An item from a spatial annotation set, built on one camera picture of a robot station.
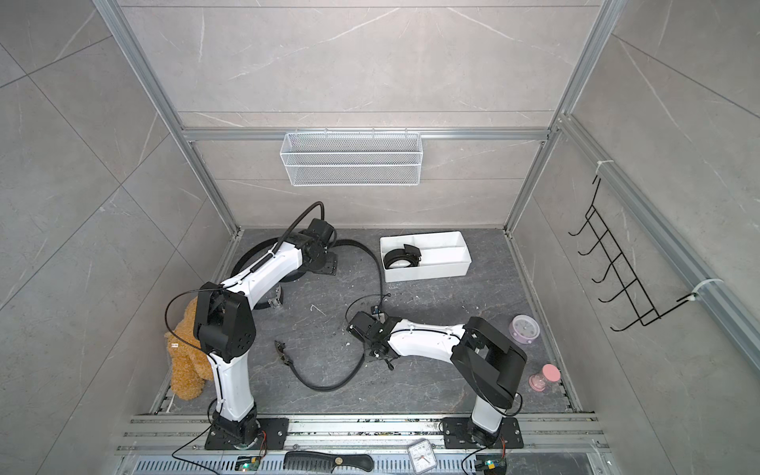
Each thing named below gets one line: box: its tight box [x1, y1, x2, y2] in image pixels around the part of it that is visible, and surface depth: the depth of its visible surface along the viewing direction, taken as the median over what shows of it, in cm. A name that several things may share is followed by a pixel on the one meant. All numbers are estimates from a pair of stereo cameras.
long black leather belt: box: [382, 243, 422, 270], surface depth 100 cm
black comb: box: [283, 451, 376, 474], surface depth 71 cm
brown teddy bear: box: [164, 297, 214, 401], surface depth 79 cm
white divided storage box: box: [380, 231, 473, 284], surface depth 108 cm
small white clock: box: [407, 437, 438, 474], surface depth 70 cm
